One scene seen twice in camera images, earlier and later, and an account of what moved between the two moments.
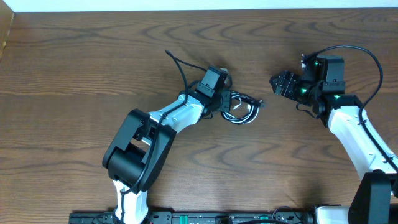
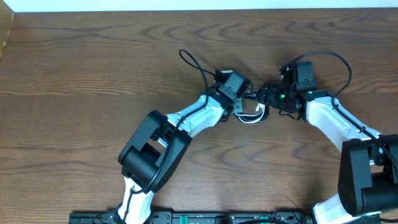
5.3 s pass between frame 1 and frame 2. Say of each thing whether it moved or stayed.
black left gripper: moved
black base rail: stayed
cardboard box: stayed
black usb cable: moved
